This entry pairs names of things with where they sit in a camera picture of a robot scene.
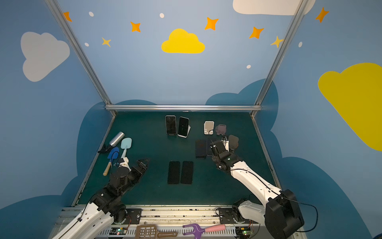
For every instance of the aluminium frame post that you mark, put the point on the aluminium frame post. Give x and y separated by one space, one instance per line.
289 35
74 42

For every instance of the aluminium frame left post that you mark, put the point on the aluminium frame left post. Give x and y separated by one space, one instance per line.
74 42

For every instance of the right green circuit board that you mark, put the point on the right green circuit board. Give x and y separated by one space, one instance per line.
243 232

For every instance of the blue toy shovel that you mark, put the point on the blue toy shovel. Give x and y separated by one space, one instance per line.
114 153

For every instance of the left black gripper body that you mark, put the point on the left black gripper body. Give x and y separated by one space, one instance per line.
136 170

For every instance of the green circuit board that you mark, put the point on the green circuit board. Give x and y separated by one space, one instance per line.
118 231
243 232

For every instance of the aluminium frame back bar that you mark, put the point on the aluminium frame back bar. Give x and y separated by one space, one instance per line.
191 108

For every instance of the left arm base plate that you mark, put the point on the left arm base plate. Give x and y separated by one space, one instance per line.
128 216

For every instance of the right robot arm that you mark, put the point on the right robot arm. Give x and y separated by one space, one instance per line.
278 210

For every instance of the silver metal cylinder tool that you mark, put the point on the silver metal cylinder tool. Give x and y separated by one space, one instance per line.
113 143

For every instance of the purple pink toy fork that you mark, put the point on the purple pink toy fork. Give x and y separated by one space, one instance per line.
198 231

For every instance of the purple phone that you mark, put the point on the purple phone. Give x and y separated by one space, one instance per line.
210 140

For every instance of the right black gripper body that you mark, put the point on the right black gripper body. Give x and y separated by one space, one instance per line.
221 151

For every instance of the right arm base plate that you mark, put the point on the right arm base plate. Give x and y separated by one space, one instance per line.
229 215

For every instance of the light blue spatula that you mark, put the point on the light blue spatula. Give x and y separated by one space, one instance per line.
125 145

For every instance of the aluminium frame right post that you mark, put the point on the aluminium frame right post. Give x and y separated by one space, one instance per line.
289 35

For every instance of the brown slotted spatula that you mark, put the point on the brown slotted spatula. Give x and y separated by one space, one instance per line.
151 232

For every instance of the left green circuit board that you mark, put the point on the left green circuit board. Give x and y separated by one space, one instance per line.
118 231

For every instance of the white phone stand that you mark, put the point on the white phone stand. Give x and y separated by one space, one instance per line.
208 127

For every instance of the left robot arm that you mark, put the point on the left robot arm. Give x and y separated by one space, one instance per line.
105 207

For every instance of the black phone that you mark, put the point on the black phone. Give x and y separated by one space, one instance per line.
187 172
174 173
201 148
171 127
183 127

